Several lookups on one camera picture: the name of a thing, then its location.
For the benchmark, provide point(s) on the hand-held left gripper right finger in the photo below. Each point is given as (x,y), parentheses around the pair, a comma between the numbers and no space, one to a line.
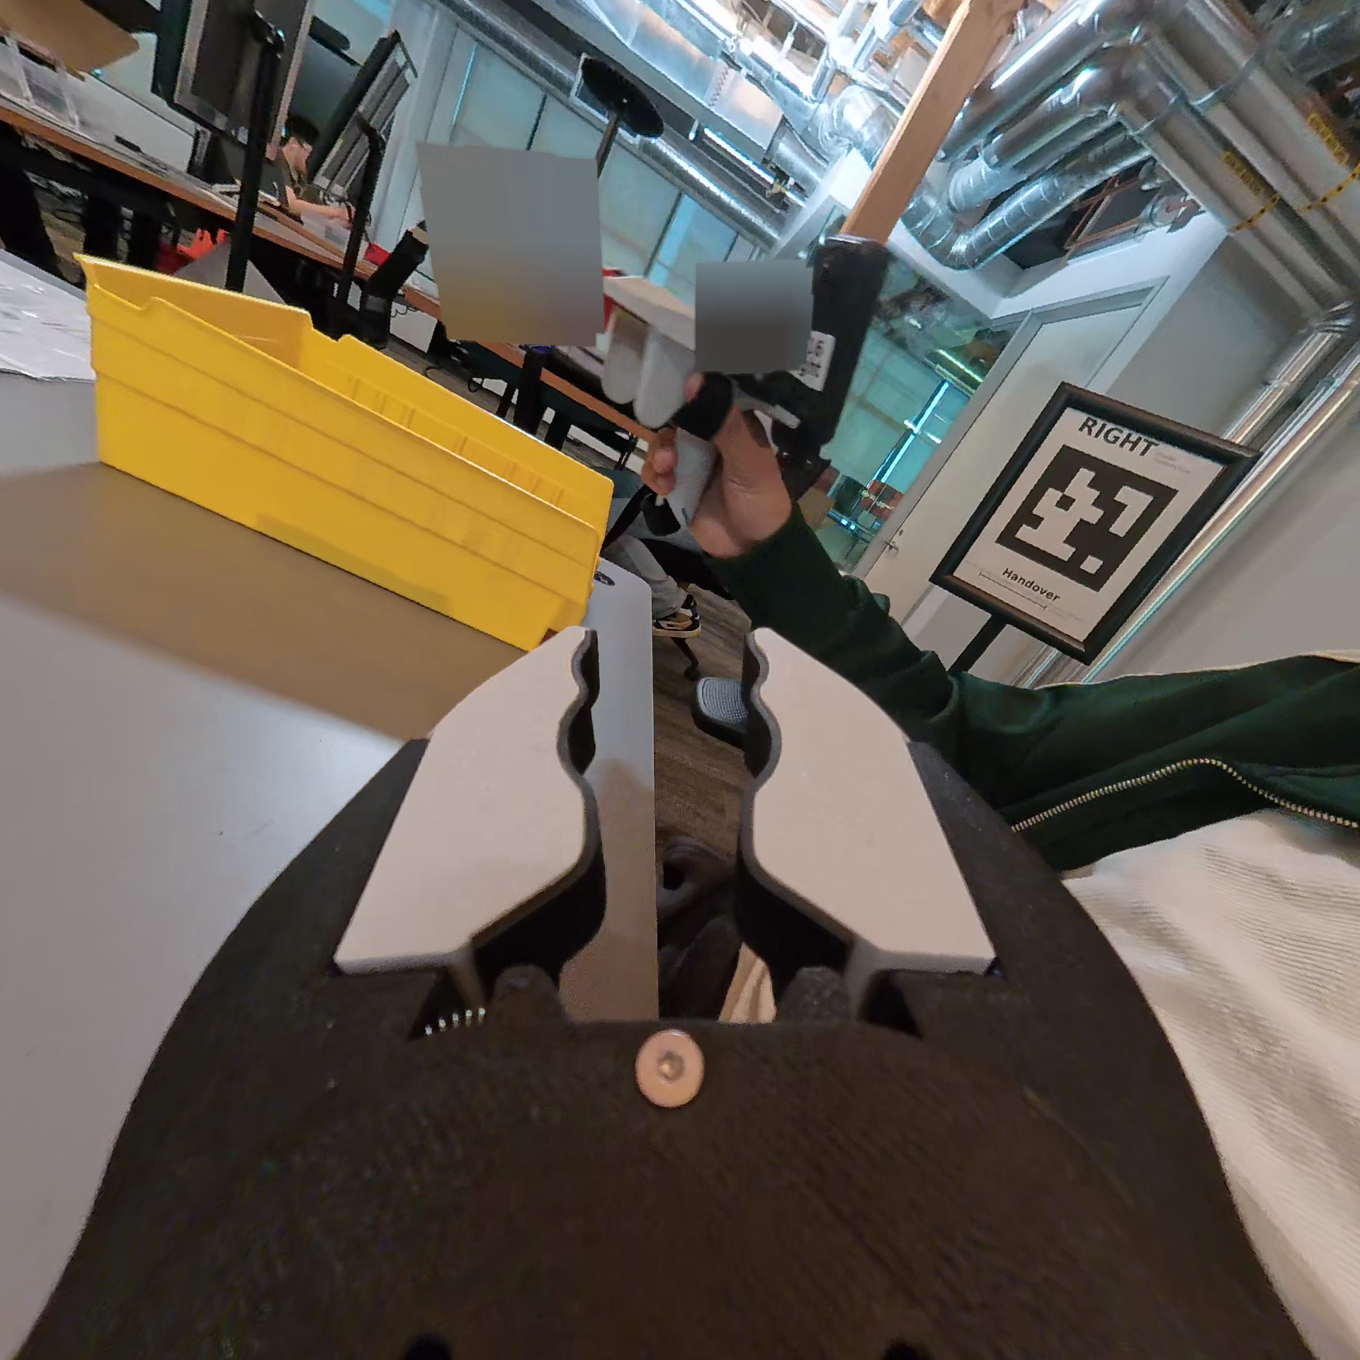
(860,839)

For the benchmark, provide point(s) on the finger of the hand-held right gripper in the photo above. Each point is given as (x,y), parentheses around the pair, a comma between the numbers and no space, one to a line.
(653,304)
(625,367)

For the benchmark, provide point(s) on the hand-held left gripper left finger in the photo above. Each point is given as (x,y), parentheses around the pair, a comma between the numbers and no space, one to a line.
(478,839)

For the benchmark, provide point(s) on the yellow plastic bin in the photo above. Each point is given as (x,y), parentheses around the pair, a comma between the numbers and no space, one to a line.
(319,457)

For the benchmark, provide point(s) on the person's right forearm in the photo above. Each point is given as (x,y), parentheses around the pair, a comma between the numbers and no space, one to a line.
(955,691)

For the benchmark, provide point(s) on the background wooden desk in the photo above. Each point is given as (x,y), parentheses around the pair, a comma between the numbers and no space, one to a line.
(563,383)
(159,181)

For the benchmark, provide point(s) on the grey desk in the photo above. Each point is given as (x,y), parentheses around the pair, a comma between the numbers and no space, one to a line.
(212,691)

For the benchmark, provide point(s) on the person's right hand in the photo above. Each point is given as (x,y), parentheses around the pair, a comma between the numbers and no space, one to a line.
(738,490)

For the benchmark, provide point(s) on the black metal pole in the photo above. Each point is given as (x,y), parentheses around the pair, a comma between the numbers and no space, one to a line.
(622,96)

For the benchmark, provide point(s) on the wooden pillar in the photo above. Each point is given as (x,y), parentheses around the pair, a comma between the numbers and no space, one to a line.
(925,106)

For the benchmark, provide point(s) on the person's dark green jacket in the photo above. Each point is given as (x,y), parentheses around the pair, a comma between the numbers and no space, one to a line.
(1169,786)

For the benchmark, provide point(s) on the framed marker poster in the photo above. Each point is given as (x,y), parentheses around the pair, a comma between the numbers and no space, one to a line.
(1095,521)

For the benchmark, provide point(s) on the black computer monitor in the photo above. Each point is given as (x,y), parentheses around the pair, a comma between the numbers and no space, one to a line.
(217,54)
(366,106)

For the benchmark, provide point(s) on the person's white shirt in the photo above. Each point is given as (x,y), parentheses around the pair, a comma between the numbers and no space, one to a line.
(1243,1009)

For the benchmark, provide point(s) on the blue and white paper sheet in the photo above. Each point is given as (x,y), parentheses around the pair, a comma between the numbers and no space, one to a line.
(37,320)

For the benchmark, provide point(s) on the silver ventilation duct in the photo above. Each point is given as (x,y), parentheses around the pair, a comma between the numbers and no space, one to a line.
(1062,138)

